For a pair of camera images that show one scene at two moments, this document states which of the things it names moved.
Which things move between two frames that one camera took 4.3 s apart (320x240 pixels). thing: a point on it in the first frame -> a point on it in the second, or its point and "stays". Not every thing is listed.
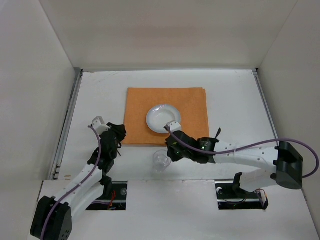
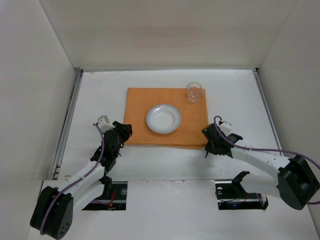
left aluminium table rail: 55,168 stays
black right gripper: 172,146 -> 211,144
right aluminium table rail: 255,70 stays
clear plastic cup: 161,160 -> 194,91
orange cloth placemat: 192,103 stays
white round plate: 159,115 stays
